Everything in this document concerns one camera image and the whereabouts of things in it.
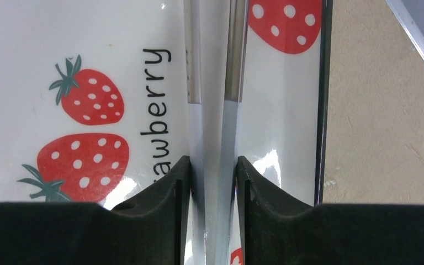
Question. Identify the metal tongs with white handle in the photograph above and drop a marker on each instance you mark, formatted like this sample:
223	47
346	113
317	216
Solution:
226	187

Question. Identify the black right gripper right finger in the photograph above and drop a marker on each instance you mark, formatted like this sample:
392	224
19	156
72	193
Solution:
277	228

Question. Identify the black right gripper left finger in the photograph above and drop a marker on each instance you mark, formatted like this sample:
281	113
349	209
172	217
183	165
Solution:
149	228

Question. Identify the white strawberry print tray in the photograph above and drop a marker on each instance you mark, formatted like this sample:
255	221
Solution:
94	105

